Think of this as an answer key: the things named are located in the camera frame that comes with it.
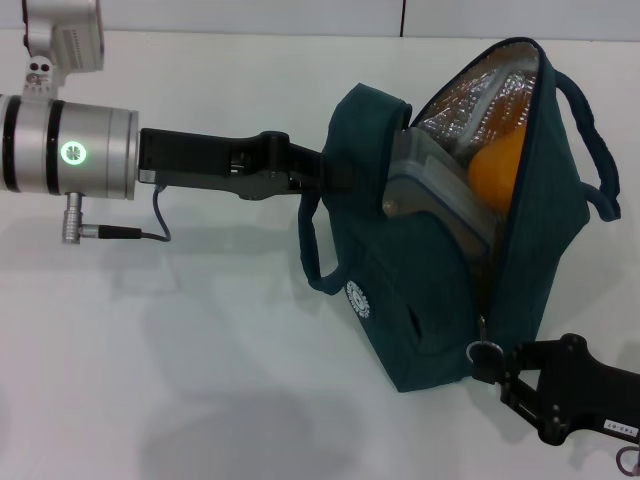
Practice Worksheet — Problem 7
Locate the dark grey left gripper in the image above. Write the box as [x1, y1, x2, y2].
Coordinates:
[138, 127, 355, 201]

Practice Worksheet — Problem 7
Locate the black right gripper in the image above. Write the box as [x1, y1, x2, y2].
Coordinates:
[468, 332, 640, 446]

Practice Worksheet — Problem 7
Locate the dark teal insulated lunch bag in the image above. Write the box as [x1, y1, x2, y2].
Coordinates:
[298, 35, 622, 396]

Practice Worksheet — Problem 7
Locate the clear blue-rimmed food container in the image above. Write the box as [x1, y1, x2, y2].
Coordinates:
[382, 127, 494, 261]

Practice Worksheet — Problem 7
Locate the orange pear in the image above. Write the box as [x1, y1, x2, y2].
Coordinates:
[467, 124, 526, 209]

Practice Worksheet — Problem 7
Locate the grey right gripper cable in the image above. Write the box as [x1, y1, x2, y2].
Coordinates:
[614, 444, 640, 479]

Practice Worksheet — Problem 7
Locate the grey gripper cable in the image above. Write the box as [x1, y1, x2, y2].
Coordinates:
[98, 184, 172, 245]
[614, 444, 640, 479]

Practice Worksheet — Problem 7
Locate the grey left gripper cable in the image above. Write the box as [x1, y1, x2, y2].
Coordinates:
[98, 184, 172, 245]

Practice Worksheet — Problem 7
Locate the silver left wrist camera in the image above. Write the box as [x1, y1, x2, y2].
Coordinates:
[47, 0, 106, 75]

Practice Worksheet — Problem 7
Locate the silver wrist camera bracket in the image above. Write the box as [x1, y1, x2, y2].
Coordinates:
[21, 0, 67, 102]

